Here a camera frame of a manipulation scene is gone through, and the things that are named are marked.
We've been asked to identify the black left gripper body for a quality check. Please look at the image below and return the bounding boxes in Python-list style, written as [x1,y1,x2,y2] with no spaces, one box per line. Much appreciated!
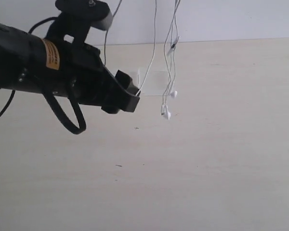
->
[42,38,116,111]

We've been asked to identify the white wired earphones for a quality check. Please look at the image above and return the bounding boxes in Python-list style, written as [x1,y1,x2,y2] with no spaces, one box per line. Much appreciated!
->
[103,0,182,120]

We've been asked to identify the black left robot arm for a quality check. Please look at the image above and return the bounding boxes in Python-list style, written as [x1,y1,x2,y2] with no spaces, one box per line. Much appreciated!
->
[0,23,140,114]

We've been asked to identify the clear plastic storage case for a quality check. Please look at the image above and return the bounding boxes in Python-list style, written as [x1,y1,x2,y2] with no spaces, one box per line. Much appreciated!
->
[131,69,169,96]

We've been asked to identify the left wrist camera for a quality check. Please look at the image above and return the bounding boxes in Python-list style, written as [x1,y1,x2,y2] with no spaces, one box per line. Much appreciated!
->
[46,0,113,46]

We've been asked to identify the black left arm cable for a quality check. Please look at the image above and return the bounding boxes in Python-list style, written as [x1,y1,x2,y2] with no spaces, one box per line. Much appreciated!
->
[0,16,87,135]

